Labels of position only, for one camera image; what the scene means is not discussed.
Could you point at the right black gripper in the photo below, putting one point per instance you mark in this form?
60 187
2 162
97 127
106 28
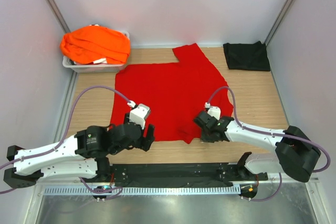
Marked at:
205 138

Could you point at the orange t-shirt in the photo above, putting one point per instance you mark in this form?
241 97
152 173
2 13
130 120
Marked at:
95 45

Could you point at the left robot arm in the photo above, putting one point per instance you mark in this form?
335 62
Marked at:
82 155

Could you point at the red t-shirt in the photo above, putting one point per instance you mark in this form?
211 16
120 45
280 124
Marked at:
175 92

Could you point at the corner post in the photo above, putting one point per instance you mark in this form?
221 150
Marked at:
280 18
58 15

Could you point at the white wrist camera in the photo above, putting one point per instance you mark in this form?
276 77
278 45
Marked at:
213 111
138 113

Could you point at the white plastic basket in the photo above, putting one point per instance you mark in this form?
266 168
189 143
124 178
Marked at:
94 66

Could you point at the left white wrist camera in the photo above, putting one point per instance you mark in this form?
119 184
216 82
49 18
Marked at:
138 113

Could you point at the white red garment in basket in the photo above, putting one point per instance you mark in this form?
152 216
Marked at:
96 62

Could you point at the left corner post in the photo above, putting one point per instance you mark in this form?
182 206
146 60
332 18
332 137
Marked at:
58 15

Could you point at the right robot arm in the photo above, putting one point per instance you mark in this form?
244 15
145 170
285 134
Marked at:
287 155

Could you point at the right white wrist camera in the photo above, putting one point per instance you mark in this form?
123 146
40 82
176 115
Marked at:
213 111

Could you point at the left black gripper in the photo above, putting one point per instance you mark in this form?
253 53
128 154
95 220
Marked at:
146 141

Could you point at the slotted cable duct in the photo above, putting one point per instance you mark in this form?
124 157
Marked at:
72 190

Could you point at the folded black t-shirt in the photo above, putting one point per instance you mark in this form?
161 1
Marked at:
251 57

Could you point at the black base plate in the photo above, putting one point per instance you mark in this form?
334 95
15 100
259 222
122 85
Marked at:
188 175

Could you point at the right corner post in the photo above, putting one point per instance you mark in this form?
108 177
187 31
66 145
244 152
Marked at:
280 18

